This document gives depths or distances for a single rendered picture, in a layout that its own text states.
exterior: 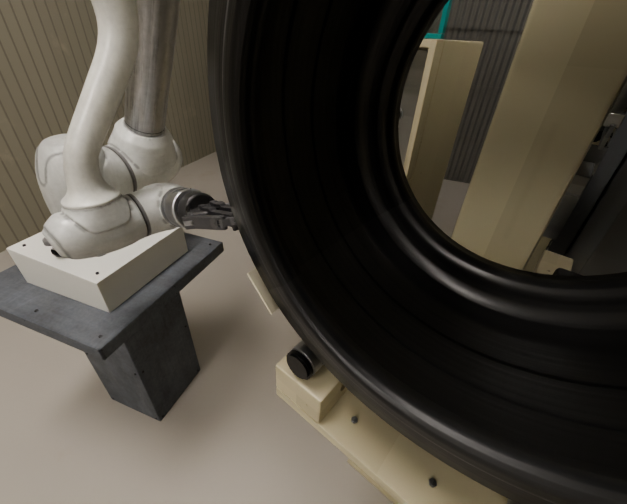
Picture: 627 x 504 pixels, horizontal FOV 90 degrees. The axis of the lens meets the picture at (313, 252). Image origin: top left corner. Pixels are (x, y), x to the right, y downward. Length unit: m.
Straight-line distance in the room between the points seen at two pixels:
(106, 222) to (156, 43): 0.43
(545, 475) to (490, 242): 0.40
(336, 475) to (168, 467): 0.59
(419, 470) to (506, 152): 0.47
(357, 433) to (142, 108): 0.88
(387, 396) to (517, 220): 0.38
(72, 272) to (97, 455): 0.78
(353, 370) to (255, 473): 1.04
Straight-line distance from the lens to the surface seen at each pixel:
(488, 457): 0.33
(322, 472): 1.36
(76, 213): 0.74
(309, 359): 0.44
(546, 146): 0.58
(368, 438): 0.52
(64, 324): 1.01
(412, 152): 1.03
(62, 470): 1.57
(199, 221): 0.62
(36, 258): 1.08
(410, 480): 0.52
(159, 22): 0.91
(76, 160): 0.73
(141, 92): 0.97
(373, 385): 0.35
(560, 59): 0.57
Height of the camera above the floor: 1.27
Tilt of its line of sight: 35 degrees down
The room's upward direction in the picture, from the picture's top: 3 degrees clockwise
